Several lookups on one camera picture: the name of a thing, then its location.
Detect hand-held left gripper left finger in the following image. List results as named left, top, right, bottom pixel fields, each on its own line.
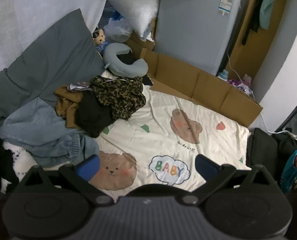
left=21, top=154, right=113, bottom=207

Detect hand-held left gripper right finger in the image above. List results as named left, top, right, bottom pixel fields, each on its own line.
left=180, top=154, right=279, bottom=206

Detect leopard print pants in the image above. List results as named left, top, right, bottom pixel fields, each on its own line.
left=90, top=76, right=147, bottom=121

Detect brown garment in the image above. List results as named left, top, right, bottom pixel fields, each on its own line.
left=54, top=86, right=83, bottom=128

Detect blue denim jeans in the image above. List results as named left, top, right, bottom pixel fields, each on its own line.
left=0, top=97, right=100, bottom=168

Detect cream bear printed blanket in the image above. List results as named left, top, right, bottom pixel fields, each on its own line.
left=87, top=69, right=251, bottom=198

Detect white fuzzy spotted rug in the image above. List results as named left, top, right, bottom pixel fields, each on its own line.
left=1, top=141, right=39, bottom=194

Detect small patterned cloth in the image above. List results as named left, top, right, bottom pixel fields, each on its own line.
left=67, top=81, right=94, bottom=92

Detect black bag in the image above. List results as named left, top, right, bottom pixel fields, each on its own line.
left=272, top=130, right=297, bottom=155

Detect flattened cardboard box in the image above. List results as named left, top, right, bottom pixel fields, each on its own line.
left=126, top=17, right=263, bottom=128

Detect purple cloth pile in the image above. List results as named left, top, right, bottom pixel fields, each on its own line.
left=227, top=74, right=254, bottom=97

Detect colourful patterned bag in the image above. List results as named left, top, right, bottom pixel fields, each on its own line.
left=280, top=146, right=297, bottom=193

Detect detergent bottle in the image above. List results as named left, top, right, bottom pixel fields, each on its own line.
left=217, top=69, right=229, bottom=81

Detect dark grey storage unit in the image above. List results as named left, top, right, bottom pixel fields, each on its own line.
left=276, top=90, right=297, bottom=135

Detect grey neck pillow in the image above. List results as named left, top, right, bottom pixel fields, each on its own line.
left=103, top=42, right=149, bottom=77

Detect small plush toy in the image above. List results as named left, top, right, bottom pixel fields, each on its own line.
left=92, top=27, right=108, bottom=53

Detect grey washing machine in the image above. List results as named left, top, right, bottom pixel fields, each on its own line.
left=154, top=0, right=242, bottom=77

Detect clear plastic bag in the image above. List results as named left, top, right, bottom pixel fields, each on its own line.
left=104, top=17, right=133, bottom=43

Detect black hanging garment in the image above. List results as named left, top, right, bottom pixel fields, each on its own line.
left=241, top=0, right=264, bottom=47

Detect white blue label sticker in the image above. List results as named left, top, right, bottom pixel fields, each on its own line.
left=218, top=0, right=235, bottom=18

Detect white fluffy pillow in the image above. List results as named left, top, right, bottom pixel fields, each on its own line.
left=106, top=0, right=161, bottom=38

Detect white curtain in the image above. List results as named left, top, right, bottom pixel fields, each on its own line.
left=0, top=0, right=108, bottom=77

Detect teal hanging garment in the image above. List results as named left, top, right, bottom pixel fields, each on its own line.
left=260, top=0, right=285, bottom=30

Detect white cable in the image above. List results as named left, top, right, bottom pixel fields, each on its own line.
left=227, top=50, right=286, bottom=133

